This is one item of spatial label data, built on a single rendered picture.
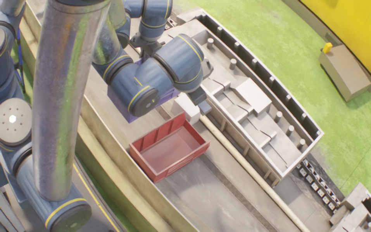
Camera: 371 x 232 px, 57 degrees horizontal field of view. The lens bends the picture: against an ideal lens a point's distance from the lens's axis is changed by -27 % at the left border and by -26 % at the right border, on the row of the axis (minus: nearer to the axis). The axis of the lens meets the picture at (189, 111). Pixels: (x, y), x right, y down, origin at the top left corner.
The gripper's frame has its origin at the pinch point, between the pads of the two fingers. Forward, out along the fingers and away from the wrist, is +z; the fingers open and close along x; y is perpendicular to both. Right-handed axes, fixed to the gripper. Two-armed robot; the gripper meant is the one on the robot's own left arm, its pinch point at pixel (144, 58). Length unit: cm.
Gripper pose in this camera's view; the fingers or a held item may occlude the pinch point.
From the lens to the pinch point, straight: 193.6
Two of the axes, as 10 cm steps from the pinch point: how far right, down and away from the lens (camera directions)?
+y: 7.4, -4.5, 5.0
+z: -2.0, 5.6, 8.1
